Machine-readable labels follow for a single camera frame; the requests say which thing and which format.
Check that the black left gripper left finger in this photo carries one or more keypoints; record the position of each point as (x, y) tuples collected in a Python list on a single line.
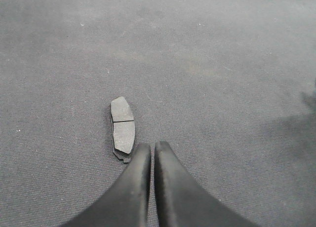
[(125, 203)]

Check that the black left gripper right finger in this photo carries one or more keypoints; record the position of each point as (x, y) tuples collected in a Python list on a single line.
[(182, 202)]

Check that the grey brake pad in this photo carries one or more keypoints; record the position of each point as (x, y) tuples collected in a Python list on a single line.
[(123, 129)]

